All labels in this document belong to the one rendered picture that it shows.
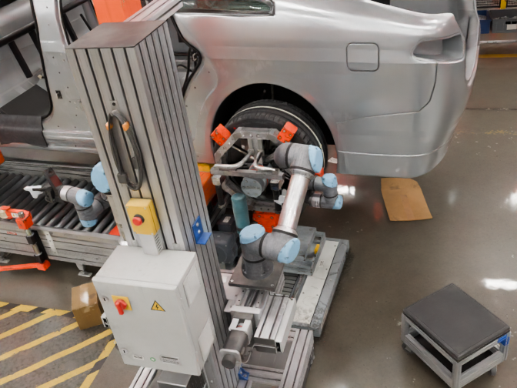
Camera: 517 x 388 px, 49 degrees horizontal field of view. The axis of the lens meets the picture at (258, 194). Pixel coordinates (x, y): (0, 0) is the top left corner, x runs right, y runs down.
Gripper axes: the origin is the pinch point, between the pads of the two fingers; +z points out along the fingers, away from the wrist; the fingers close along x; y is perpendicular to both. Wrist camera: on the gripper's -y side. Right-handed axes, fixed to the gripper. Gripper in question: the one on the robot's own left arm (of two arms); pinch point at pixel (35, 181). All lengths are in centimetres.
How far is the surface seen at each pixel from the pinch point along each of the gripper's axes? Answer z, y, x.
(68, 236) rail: 66, 80, 58
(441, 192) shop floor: -134, 91, 246
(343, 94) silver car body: -106, -19, 123
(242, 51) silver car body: -52, -41, 109
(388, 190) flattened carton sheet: -97, 92, 234
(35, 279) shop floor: 98, 118, 46
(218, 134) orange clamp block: -44, 2, 91
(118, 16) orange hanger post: -26, -70, 47
